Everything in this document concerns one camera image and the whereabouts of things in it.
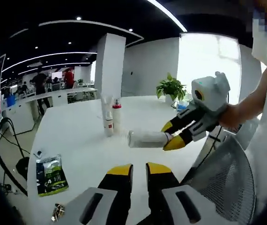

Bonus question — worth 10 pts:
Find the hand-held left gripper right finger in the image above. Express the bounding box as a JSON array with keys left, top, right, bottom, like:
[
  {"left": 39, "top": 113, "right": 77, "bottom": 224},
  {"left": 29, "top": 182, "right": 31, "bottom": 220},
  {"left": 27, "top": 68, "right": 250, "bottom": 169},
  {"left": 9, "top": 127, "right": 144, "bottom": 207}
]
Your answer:
[{"left": 145, "top": 162, "right": 221, "bottom": 225}]

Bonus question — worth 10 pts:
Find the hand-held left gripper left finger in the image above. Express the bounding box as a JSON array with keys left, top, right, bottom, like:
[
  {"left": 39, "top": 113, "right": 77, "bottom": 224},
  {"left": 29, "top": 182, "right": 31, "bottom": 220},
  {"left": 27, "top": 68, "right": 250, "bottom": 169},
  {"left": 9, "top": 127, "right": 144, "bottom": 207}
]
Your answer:
[{"left": 64, "top": 164, "right": 134, "bottom": 225}]

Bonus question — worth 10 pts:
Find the small red label skincare tube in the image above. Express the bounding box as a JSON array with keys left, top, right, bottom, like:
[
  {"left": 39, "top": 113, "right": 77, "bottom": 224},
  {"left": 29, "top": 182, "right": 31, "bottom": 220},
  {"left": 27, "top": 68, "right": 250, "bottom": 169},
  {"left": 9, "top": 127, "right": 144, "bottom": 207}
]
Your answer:
[
  {"left": 102, "top": 103, "right": 116, "bottom": 138},
  {"left": 127, "top": 130, "right": 174, "bottom": 149}
]

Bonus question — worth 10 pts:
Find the gold foil sachet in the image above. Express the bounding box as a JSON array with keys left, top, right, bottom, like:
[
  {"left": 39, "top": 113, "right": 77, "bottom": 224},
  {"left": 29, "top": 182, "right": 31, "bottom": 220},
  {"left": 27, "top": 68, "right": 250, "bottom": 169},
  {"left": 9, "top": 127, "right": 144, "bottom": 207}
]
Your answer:
[{"left": 51, "top": 202, "right": 66, "bottom": 223}]

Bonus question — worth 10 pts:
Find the red collar skincare bottle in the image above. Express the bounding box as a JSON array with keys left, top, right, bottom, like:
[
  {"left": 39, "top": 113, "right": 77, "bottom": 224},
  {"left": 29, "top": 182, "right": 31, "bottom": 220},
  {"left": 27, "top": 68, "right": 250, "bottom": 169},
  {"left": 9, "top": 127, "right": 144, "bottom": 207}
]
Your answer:
[{"left": 112, "top": 98, "right": 123, "bottom": 135}]

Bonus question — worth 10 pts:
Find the green black foil packet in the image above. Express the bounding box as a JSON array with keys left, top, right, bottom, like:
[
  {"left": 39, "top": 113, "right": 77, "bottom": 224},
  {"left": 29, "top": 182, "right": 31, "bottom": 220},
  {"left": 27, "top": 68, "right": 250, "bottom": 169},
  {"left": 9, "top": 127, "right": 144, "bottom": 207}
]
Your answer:
[{"left": 35, "top": 154, "right": 69, "bottom": 197}]

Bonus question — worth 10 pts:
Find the person's right hand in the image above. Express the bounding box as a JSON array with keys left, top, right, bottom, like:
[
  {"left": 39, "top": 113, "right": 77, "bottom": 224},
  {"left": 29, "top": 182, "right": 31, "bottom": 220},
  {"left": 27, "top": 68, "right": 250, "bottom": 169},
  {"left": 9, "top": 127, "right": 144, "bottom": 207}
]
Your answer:
[{"left": 217, "top": 102, "right": 245, "bottom": 133}]

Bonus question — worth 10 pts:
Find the blue white packet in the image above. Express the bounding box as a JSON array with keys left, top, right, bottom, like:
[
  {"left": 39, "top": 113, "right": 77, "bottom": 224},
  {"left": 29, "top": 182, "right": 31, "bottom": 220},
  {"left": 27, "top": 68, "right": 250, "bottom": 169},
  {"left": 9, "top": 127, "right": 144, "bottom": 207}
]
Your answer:
[{"left": 175, "top": 100, "right": 192, "bottom": 114}]

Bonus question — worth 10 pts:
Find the green potted plant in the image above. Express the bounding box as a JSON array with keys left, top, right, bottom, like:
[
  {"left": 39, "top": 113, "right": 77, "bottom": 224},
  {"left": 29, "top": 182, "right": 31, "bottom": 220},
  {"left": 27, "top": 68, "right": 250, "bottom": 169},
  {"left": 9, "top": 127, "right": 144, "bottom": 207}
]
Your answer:
[{"left": 156, "top": 72, "right": 188, "bottom": 104}]

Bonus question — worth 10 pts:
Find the grey mesh office chair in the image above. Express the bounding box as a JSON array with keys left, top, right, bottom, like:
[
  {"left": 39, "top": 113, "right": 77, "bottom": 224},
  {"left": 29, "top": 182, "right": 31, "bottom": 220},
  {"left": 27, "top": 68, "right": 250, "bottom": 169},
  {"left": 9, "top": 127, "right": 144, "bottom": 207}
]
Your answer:
[{"left": 180, "top": 117, "right": 258, "bottom": 222}]

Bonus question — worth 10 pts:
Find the white square pillar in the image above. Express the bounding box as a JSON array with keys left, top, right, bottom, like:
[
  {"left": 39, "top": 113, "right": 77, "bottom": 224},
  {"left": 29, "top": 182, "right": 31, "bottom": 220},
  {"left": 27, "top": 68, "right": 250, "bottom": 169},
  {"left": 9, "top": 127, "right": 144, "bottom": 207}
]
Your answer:
[{"left": 94, "top": 32, "right": 127, "bottom": 98}]

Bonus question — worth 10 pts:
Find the long white counter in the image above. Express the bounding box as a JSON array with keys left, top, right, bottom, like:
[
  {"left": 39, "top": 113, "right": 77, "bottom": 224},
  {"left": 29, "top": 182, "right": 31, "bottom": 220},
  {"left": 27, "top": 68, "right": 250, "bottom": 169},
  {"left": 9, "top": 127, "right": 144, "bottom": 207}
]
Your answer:
[{"left": 1, "top": 86, "right": 99, "bottom": 132}]

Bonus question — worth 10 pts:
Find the blue bin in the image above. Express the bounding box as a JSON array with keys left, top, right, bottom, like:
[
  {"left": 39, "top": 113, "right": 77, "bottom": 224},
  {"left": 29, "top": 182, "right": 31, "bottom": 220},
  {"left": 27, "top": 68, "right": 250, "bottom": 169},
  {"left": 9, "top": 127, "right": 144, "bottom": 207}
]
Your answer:
[{"left": 6, "top": 95, "right": 16, "bottom": 108}]

